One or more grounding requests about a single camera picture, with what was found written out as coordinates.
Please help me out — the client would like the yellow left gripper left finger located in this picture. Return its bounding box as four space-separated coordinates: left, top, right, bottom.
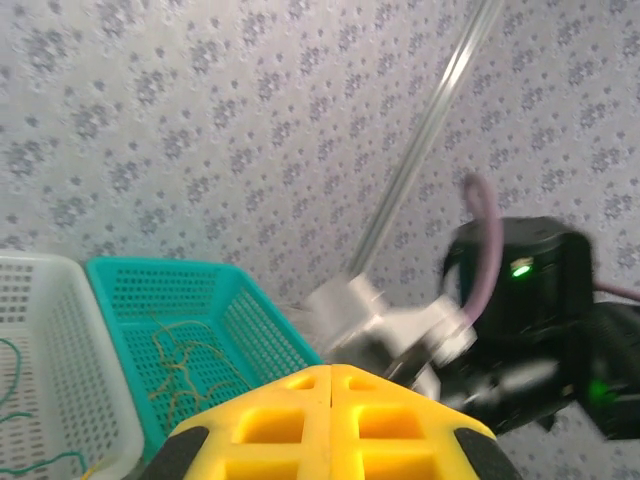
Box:
153 364 334 480

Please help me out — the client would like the teal perforated plastic basket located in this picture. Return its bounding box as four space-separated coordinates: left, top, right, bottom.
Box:
85 256 324 452

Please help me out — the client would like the white perforated plastic basket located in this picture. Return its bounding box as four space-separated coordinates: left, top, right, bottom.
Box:
0 251 147 480

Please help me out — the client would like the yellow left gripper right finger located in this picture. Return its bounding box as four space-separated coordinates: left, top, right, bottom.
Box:
330 363 515 480

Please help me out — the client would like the thin yellow cable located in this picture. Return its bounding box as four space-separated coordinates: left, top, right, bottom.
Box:
151 318 252 397
148 339 212 432

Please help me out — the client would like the aluminium frame post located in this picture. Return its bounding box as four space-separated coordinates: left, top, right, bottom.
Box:
348 0 505 282

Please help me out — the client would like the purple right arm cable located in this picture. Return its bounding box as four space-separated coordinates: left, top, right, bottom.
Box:
461 173 640 327

